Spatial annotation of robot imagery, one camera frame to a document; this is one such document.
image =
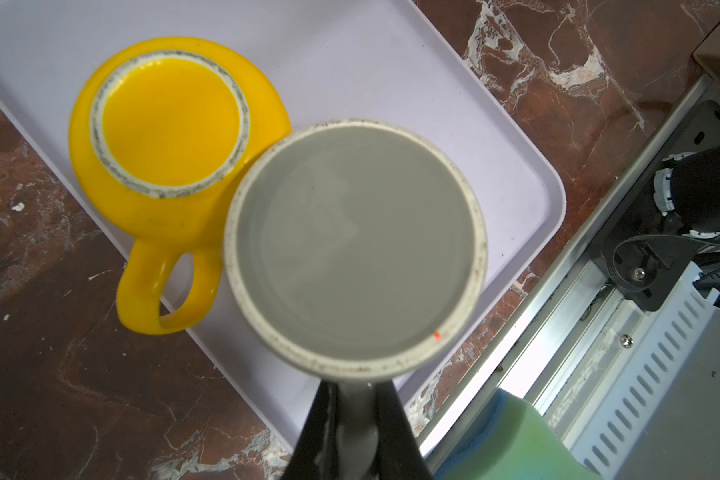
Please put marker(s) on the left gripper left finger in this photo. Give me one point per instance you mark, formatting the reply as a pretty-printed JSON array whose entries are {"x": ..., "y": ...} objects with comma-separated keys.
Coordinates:
[{"x": 315, "y": 455}]

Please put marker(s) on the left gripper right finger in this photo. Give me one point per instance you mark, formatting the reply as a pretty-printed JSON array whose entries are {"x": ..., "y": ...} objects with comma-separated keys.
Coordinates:
[{"x": 398, "y": 456}]

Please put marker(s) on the grey mug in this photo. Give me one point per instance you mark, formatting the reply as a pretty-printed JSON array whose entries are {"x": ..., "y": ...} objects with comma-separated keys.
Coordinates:
[{"x": 356, "y": 251}]

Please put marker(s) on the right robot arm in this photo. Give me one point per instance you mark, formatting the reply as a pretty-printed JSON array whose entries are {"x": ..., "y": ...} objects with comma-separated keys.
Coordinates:
[{"x": 688, "y": 187}]

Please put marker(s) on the yellow mug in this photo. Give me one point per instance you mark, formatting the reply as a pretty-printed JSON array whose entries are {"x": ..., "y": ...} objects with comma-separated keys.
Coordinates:
[{"x": 160, "y": 138}]

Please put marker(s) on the green sponge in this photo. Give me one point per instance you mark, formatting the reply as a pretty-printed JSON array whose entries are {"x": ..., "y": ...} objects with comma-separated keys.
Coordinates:
[{"x": 511, "y": 440}]

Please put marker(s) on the lilac tray mat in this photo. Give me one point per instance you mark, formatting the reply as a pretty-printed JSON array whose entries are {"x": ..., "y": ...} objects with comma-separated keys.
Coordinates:
[{"x": 328, "y": 60}]

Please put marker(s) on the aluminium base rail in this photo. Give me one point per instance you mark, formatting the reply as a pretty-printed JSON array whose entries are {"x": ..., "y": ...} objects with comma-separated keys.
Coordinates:
[{"x": 632, "y": 394}]

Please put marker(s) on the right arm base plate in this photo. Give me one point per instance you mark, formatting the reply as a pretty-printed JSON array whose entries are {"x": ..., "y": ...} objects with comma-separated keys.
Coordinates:
[{"x": 642, "y": 250}]

